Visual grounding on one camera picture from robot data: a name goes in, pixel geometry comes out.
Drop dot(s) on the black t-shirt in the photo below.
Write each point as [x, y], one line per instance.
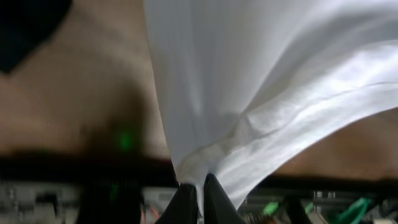
[25, 24]

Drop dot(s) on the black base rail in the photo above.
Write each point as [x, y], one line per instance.
[44, 189]

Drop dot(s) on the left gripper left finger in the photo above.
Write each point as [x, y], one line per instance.
[183, 207]

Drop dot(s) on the white t-shirt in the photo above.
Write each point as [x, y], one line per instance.
[244, 86]

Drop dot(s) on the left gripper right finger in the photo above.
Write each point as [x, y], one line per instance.
[218, 208]

